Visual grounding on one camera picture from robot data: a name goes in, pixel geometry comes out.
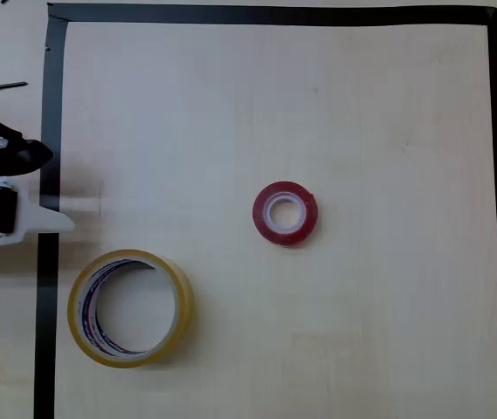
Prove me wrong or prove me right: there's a big yellowish clear tape roll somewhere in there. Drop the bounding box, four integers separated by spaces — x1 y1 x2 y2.
67 249 195 369

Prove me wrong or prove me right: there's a small red tape roll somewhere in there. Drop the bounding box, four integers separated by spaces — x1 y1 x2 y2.
252 181 320 249

